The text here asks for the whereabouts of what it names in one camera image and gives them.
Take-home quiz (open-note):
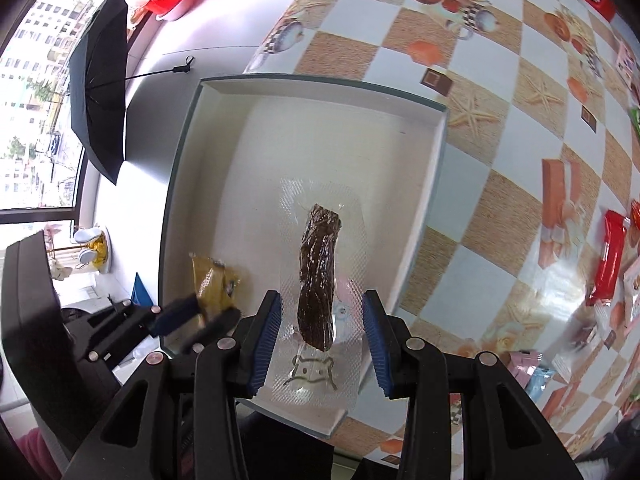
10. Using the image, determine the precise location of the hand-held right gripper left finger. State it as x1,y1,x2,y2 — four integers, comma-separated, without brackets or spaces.
60,289,284,480

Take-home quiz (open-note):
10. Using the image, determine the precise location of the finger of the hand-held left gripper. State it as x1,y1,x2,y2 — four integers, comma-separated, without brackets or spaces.
84,293,205,367
179,307,243,357

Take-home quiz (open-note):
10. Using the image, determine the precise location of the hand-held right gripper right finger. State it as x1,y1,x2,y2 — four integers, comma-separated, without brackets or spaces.
362,289,584,480

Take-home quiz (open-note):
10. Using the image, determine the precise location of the clear packet with brown snack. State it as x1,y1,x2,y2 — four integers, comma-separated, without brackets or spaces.
272,177,370,412

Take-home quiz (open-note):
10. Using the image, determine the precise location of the white shallow box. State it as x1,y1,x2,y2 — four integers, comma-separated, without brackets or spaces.
159,75,447,440

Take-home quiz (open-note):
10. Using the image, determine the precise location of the blue board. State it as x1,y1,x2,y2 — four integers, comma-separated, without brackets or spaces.
132,272,157,312

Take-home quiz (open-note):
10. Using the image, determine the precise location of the rack with white slippers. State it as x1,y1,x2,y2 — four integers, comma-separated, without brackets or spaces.
44,224,112,277

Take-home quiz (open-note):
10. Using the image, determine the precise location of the pink cloth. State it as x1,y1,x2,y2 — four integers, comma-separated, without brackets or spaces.
14,427,67,480

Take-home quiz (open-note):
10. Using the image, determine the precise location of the small pink packet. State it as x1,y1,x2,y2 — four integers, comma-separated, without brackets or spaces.
507,350,547,387

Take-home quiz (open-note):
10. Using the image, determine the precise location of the light blue snack packet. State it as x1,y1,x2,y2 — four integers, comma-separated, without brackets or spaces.
524,367,557,405

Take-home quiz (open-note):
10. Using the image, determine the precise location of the checkered printed tablecloth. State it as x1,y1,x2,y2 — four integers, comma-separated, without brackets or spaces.
242,0,640,480

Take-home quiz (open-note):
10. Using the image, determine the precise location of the black umbrella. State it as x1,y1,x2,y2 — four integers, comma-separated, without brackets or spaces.
67,0,195,187

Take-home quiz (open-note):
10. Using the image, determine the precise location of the window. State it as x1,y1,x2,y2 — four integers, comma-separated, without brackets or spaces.
0,0,142,223

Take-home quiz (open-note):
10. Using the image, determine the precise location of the long red snack packet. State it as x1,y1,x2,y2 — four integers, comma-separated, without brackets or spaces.
584,209,632,308

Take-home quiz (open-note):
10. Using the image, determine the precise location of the orange snack packet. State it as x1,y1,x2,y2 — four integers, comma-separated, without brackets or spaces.
627,199,640,247

